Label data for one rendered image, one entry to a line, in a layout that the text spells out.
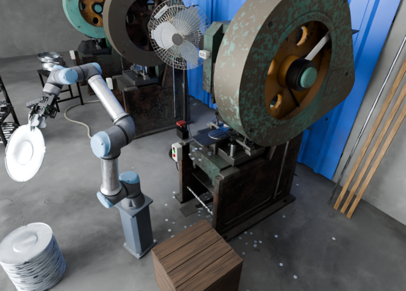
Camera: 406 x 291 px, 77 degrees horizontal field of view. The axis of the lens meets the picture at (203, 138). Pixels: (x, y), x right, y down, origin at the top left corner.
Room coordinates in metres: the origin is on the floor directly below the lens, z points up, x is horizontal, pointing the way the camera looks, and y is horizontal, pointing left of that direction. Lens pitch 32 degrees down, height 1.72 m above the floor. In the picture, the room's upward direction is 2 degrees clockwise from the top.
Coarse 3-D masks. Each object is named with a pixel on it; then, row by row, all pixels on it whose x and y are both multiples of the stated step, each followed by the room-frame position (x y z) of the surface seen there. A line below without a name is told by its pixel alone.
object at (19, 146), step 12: (24, 132) 1.12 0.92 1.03; (36, 132) 1.09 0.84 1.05; (12, 144) 1.11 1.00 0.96; (24, 144) 1.07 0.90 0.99; (36, 144) 1.05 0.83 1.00; (12, 156) 1.06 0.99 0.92; (24, 156) 1.03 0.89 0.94; (36, 156) 1.01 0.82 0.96; (12, 168) 1.02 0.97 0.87; (24, 168) 0.99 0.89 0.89; (36, 168) 0.97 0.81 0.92; (24, 180) 0.96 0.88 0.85
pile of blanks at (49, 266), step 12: (48, 252) 0.94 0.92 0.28; (60, 252) 1.04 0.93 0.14; (24, 264) 0.84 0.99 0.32; (36, 264) 0.87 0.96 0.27; (48, 264) 0.92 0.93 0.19; (60, 264) 0.99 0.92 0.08; (12, 276) 0.84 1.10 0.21; (24, 276) 0.83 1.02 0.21; (36, 276) 0.86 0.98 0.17; (48, 276) 0.89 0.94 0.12; (60, 276) 0.95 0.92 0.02; (24, 288) 0.83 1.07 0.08; (36, 288) 0.84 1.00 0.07; (48, 288) 0.87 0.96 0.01
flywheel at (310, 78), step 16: (304, 32) 1.41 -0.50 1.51; (320, 32) 1.45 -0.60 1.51; (288, 48) 1.31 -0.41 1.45; (304, 48) 1.39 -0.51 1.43; (320, 48) 1.38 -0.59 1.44; (272, 64) 1.27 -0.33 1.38; (288, 64) 1.27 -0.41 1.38; (304, 64) 1.23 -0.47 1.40; (320, 64) 1.50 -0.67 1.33; (272, 80) 1.27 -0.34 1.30; (288, 80) 1.24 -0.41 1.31; (304, 80) 1.20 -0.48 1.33; (320, 80) 1.47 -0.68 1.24; (272, 96) 1.28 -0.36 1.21; (288, 96) 1.36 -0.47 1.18; (304, 96) 1.45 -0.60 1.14; (272, 112) 1.29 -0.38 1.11; (288, 112) 1.38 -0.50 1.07
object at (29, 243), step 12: (36, 228) 1.08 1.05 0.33; (48, 228) 1.08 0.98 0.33; (12, 240) 0.98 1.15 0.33; (24, 240) 0.98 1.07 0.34; (36, 240) 0.99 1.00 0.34; (48, 240) 0.99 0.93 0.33; (12, 252) 0.90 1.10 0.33; (24, 252) 0.91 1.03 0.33; (36, 252) 0.91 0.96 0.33; (12, 264) 0.83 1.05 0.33
